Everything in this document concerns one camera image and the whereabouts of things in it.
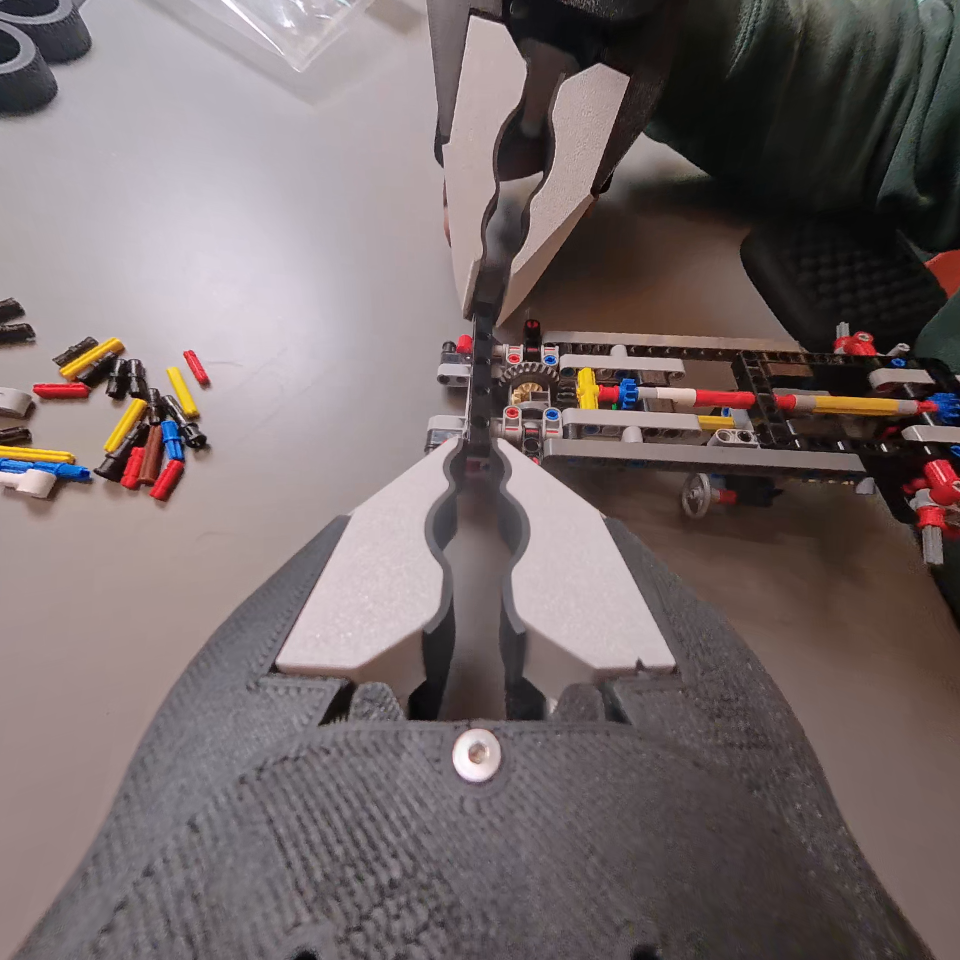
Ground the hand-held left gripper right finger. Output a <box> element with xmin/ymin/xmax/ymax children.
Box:
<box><xmin>491</xmin><ymin>438</ymin><xmax>678</xmax><ymax>710</ymax></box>

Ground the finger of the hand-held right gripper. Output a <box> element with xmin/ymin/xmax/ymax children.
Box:
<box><xmin>441</xmin><ymin>15</ymin><xmax>531</xmax><ymax>316</ymax></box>
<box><xmin>497</xmin><ymin>62</ymin><xmax>633</xmax><ymax>327</ymax></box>

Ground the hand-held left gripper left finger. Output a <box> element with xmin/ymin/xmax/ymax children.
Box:
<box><xmin>274</xmin><ymin>438</ymin><xmax>462</xmax><ymax>702</ymax></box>

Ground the lego car chassis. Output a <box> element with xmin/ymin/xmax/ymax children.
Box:
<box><xmin>426</xmin><ymin>318</ymin><xmax>960</xmax><ymax>569</ymax></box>

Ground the black lego liftarm beam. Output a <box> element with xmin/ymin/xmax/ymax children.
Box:
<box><xmin>462</xmin><ymin>298</ymin><xmax>501</xmax><ymax>460</ymax></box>

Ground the person's right forearm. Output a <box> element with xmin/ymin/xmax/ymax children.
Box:
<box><xmin>643</xmin><ymin>0</ymin><xmax>960</xmax><ymax>250</ymax></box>

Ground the pile of loose lego pieces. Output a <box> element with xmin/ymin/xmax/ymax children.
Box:
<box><xmin>0</xmin><ymin>296</ymin><xmax>213</xmax><ymax>502</ymax></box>

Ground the black rubber lego tire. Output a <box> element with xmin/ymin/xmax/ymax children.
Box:
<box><xmin>36</xmin><ymin>0</ymin><xmax>94</xmax><ymax>63</ymax></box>
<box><xmin>0</xmin><ymin>18</ymin><xmax>61</xmax><ymax>118</ymax></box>

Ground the clear empty plastic bag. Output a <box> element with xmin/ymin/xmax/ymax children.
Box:
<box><xmin>148</xmin><ymin>0</ymin><xmax>378</xmax><ymax>74</ymax></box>

